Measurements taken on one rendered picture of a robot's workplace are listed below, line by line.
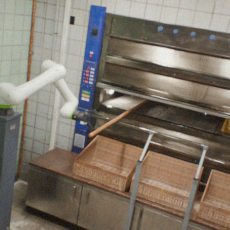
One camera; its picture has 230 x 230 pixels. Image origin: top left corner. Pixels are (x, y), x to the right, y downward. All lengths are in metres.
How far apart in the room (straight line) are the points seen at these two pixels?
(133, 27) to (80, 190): 1.63
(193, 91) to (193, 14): 0.69
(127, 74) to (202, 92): 0.75
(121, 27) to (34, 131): 1.57
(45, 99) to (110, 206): 1.42
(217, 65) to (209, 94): 0.27
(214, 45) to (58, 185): 1.95
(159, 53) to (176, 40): 0.20
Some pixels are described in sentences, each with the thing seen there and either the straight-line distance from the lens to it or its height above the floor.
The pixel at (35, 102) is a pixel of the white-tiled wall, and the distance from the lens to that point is 4.11.
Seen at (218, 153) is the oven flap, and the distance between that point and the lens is 3.50.
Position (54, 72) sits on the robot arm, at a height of 1.59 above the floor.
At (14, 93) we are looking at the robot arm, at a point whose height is 1.42.
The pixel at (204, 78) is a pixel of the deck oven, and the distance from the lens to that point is 3.37.
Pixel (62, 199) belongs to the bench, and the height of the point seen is 0.31.
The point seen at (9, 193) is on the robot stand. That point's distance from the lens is 3.31.
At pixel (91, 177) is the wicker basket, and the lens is 3.41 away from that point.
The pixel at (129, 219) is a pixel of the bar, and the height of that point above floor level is 0.39.
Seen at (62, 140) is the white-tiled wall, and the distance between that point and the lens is 4.03.
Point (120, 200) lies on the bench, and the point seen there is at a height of 0.51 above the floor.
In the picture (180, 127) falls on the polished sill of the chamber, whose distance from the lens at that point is 3.49.
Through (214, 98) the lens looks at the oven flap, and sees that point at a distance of 3.37.
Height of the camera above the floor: 2.13
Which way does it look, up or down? 16 degrees down
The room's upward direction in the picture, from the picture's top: 9 degrees clockwise
